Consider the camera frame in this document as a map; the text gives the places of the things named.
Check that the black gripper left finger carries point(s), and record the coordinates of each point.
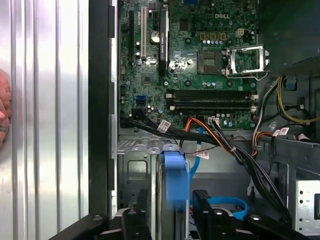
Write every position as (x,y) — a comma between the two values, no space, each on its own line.
(135,225)

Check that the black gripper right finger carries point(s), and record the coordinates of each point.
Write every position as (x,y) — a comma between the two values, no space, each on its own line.
(217,225)

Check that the hard disk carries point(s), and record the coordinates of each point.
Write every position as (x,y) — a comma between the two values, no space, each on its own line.
(176,180)

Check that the metal disk bay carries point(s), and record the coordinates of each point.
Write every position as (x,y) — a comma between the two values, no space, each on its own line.
(136,170)

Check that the person's hand with ring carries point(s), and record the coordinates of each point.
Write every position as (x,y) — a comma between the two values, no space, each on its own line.
(5,105)

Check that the silver optical drive cage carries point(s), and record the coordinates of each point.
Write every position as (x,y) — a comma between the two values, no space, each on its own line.
(307,205)

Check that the black RAM slot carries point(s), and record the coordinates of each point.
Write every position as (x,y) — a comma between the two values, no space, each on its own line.
(212,108)
(212,97)
(212,102)

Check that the black open PC case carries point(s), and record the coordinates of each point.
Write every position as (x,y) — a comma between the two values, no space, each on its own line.
(98,100)

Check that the locking lever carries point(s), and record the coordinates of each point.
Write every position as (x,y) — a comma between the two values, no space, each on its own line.
(250,78)

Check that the CPU socket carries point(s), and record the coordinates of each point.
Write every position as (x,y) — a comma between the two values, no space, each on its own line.
(209,62)

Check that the metal socket cover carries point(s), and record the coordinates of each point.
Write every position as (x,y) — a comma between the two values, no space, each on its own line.
(233,61)

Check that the black graphics card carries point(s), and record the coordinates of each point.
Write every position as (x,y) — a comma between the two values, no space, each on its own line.
(163,50)

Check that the long black expansion slot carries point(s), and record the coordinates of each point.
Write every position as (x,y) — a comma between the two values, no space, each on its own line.
(131,37)

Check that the silver coin cell battery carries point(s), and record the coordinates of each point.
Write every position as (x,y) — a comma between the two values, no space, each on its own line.
(155,36)

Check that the white expansion slot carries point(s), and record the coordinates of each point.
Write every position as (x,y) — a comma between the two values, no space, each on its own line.
(143,32)

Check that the green motherboard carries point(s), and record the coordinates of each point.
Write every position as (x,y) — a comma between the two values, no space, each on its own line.
(190,30)

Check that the short black expansion slot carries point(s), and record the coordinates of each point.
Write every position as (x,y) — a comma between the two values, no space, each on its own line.
(155,20)

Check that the grey power supply unit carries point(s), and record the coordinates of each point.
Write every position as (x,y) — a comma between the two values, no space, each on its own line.
(287,30)

